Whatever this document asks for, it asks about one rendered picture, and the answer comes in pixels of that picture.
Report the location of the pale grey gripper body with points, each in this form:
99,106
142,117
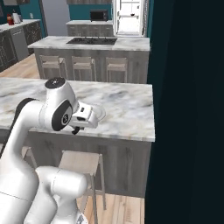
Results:
89,121

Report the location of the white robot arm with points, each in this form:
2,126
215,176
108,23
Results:
20,163

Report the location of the grey wood dining island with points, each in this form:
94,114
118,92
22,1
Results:
122,151

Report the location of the tall dark fridge housing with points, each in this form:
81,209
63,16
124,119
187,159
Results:
189,116

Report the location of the pale wood bar stool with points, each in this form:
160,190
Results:
116,64
80,163
51,62
28,153
83,64

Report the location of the black hob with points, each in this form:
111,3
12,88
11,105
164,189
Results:
92,40

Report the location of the grey base cupboard run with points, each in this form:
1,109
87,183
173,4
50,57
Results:
87,29

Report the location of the silver dishwasher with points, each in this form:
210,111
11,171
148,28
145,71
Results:
19,43

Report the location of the dark cupboard run with worktop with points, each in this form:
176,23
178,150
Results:
32,32

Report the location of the black microwave oven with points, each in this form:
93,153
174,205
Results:
99,15

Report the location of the white kettle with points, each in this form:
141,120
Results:
17,18

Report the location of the red jar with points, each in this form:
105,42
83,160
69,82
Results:
10,19

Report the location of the grey wall cupboard run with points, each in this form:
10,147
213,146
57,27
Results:
87,1

